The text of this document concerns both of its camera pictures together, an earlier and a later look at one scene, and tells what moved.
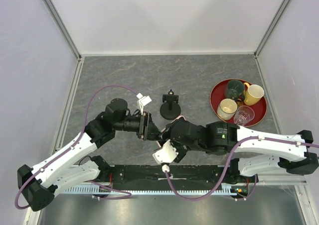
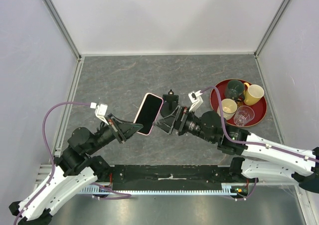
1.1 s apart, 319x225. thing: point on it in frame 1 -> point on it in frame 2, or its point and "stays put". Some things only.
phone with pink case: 164,133 -> 148,112
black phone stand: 170,109 stays put
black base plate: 184,177 stays put
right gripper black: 182,153 -> 167,123
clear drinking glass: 243,115 stays put
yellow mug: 253,94 stays put
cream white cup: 227,109 stays put
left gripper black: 146,126 -> 134,127
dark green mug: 235,90 stays put
